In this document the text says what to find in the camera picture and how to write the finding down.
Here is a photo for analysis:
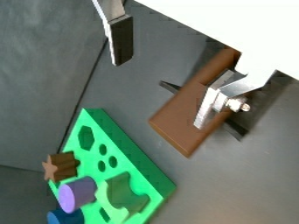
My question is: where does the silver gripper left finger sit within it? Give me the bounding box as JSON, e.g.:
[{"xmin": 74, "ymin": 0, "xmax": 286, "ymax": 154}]
[{"xmin": 92, "ymin": 0, "xmax": 133, "ymax": 67}]

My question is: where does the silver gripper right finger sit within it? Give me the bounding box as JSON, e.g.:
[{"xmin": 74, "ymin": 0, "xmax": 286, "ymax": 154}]
[{"xmin": 193, "ymin": 69, "xmax": 274, "ymax": 130}]

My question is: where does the brown two-pronged square-circle object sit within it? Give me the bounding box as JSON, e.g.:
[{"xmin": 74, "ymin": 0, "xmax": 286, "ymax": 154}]
[{"xmin": 148, "ymin": 48, "xmax": 240, "ymax": 158}]

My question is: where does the green shape-sorter base block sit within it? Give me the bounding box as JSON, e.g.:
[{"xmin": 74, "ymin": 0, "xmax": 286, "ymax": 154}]
[{"xmin": 48, "ymin": 108, "xmax": 174, "ymax": 224}]

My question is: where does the brown star peg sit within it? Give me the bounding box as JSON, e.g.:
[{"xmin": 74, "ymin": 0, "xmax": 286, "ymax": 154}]
[{"xmin": 41, "ymin": 151, "xmax": 80, "ymax": 183}]

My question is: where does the purple cylinder peg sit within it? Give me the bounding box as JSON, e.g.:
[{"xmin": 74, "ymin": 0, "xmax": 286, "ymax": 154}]
[{"xmin": 58, "ymin": 177, "xmax": 97, "ymax": 214}]

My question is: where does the blue cylinder peg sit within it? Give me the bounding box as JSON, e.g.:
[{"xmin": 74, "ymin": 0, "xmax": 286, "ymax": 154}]
[{"xmin": 46, "ymin": 209, "xmax": 85, "ymax": 224}]

